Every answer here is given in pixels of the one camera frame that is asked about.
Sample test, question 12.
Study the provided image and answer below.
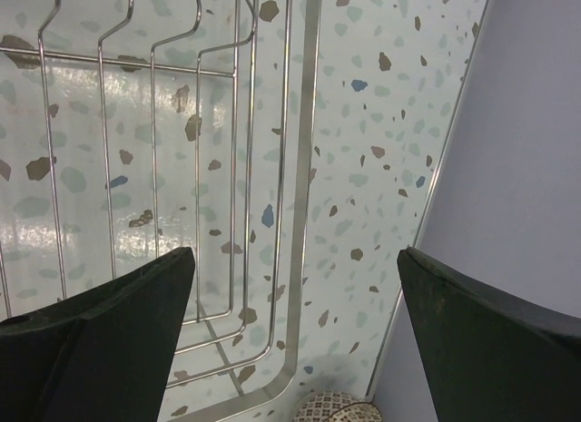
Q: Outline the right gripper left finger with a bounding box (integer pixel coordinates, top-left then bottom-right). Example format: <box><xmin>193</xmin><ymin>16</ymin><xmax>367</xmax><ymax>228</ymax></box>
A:
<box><xmin>1</xmin><ymin>247</ymin><xmax>195</xmax><ymax>421</ymax></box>

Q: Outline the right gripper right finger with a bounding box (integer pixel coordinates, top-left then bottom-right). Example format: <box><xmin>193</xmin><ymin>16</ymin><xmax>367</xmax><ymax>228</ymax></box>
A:
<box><xmin>397</xmin><ymin>247</ymin><xmax>580</xmax><ymax>421</ymax></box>

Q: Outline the red patterned small dish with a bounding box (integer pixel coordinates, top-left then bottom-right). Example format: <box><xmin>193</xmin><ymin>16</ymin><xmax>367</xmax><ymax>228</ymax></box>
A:
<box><xmin>290</xmin><ymin>390</ymin><xmax>383</xmax><ymax>422</ymax></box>

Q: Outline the wire dish rack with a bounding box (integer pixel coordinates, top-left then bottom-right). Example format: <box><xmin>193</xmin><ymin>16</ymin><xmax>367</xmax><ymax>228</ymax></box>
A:
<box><xmin>1</xmin><ymin>0</ymin><xmax>322</xmax><ymax>421</ymax></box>

